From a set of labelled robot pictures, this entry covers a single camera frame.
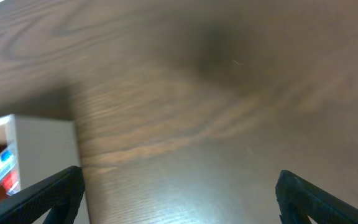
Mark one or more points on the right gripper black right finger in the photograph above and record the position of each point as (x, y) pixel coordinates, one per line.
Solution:
(302, 202)

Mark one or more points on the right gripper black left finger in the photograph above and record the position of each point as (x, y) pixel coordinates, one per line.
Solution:
(58, 196)

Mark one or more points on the red toy fire truck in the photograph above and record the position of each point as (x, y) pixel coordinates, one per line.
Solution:
(9, 177)

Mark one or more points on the white cardboard box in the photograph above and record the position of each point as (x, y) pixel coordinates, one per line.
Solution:
(43, 147)

